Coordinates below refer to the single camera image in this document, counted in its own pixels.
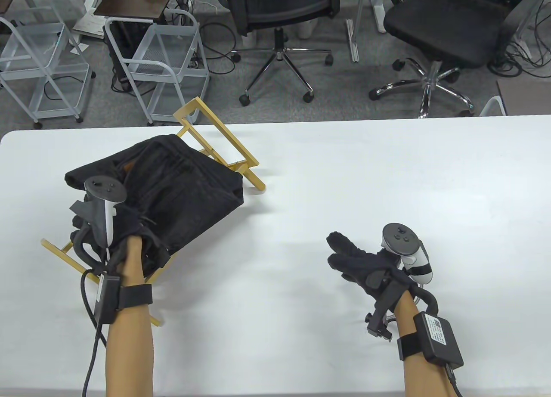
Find person's left hand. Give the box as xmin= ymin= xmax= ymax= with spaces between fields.
xmin=69 ymin=201 xmax=170 ymax=277

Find person's right hand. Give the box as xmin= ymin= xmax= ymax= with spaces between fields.
xmin=326 ymin=231 xmax=420 ymax=341

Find grey white controller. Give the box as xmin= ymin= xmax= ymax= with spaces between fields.
xmin=71 ymin=176 xmax=127 ymax=270
xmin=381 ymin=223 xmax=439 ymax=316

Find black trousers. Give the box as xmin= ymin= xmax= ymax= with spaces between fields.
xmin=65 ymin=134 xmax=245 ymax=275

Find wooden book rack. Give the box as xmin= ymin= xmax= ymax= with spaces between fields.
xmin=41 ymin=96 xmax=266 ymax=327

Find person's left forearm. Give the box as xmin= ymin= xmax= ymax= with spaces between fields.
xmin=105 ymin=237 xmax=155 ymax=397

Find black left wrist sensor box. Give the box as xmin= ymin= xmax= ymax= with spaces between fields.
xmin=93 ymin=275 xmax=122 ymax=325

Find black wrist sensor box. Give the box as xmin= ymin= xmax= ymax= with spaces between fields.
xmin=413 ymin=312 xmax=464 ymax=367
xmin=93 ymin=275 xmax=122 ymax=325

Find black right wrist sensor box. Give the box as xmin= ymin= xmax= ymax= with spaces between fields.
xmin=413 ymin=312 xmax=464 ymax=367

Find black computer tower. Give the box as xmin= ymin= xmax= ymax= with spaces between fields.
xmin=105 ymin=20 xmax=142 ymax=92

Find white metal trolley cart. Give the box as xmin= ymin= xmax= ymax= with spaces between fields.
xmin=105 ymin=9 xmax=210 ymax=126
xmin=0 ymin=5 xmax=96 ymax=128

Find white plastic object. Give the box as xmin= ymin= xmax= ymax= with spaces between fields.
xmin=479 ymin=96 xmax=506 ymax=117

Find white papers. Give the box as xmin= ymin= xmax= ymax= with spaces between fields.
xmin=72 ymin=9 xmax=106 ymax=38

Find dark brown small desk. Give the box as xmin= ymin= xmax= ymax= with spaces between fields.
xmin=94 ymin=0 xmax=179 ymax=25

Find brown board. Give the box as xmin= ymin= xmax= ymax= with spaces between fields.
xmin=496 ymin=81 xmax=551 ymax=115

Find black padded office chair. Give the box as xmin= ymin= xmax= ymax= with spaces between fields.
xmin=369 ymin=0 xmax=551 ymax=118

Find black mesh office chair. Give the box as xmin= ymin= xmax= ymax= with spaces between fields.
xmin=213 ymin=0 xmax=341 ymax=107

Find black left wrist strap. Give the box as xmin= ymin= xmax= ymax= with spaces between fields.
xmin=118 ymin=284 xmax=154 ymax=309

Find black wrist strap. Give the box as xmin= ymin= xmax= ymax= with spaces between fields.
xmin=118 ymin=284 xmax=154 ymax=309
xmin=396 ymin=335 xmax=424 ymax=362

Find black right wrist strap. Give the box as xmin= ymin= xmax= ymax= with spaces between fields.
xmin=396 ymin=335 xmax=424 ymax=362

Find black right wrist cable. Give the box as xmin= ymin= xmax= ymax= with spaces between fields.
xmin=446 ymin=365 xmax=463 ymax=397

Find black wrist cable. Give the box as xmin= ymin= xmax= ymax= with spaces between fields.
xmin=79 ymin=270 xmax=108 ymax=397
xmin=446 ymin=365 xmax=463 ymax=397

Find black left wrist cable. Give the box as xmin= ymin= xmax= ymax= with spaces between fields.
xmin=79 ymin=270 xmax=108 ymax=397

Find looped black floor cables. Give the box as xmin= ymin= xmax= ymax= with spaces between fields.
xmin=200 ymin=20 xmax=241 ymax=74

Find white desk leg frame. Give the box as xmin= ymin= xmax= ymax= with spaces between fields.
xmin=346 ymin=0 xmax=387 ymax=63

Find tangle of black floor cables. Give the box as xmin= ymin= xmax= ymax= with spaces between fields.
xmin=489 ymin=27 xmax=551 ymax=77

